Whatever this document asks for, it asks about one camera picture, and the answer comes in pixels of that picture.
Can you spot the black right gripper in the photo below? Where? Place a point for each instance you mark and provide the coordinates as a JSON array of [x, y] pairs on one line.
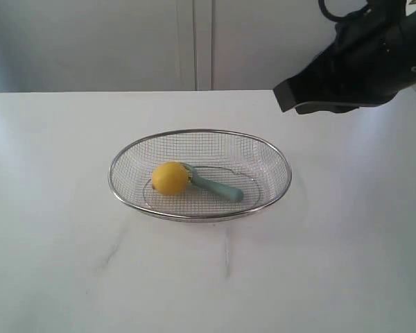
[[372, 58]]

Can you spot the teal handled vegetable peeler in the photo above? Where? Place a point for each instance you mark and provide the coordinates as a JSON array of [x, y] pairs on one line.
[[227, 192]]

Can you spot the yellow lemon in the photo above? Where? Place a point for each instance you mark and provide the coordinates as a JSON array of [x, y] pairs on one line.
[[170, 178]]

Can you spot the white cabinet doors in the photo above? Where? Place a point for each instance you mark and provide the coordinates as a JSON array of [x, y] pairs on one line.
[[59, 46]]

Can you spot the metal wire mesh basket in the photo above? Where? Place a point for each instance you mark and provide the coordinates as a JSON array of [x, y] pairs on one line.
[[244, 161]]

